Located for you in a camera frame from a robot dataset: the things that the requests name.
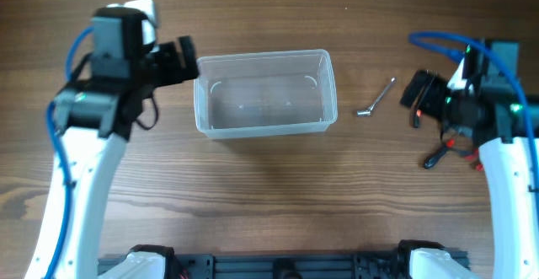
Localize orange black needle-nose pliers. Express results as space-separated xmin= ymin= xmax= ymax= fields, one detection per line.
xmin=412 ymin=110 xmax=422 ymax=128

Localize silver socket wrench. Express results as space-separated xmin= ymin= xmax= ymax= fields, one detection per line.
xmin=355 ymin=77 xmax=397 ymax=117

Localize black red screwdriver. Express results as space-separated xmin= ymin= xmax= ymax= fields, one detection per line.
xmin=423 ymin=139 xmax=455 ymax=169

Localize clear plastic container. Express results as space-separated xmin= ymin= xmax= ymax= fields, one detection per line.
xmin=194 ymin=49 xmax=338 ymax=139

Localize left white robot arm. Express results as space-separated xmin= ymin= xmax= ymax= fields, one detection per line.
xmin=25 ymin=36 xmax=198 ymax=278

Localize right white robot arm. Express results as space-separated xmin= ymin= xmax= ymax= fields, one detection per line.
xmin=400 ymin=70 xmax=538 ymax=278

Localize red handled cutters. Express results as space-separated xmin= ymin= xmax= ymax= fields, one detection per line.
xmin=463 ymin=148 xmax=484 ymax=172

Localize left blue cable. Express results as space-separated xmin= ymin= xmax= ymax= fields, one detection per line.
xmin=41 ymin=25 xmax=96 ymax=279

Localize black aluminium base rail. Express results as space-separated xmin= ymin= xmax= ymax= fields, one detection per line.
xmin=97 ymin=249 xmax=471 ymax=279

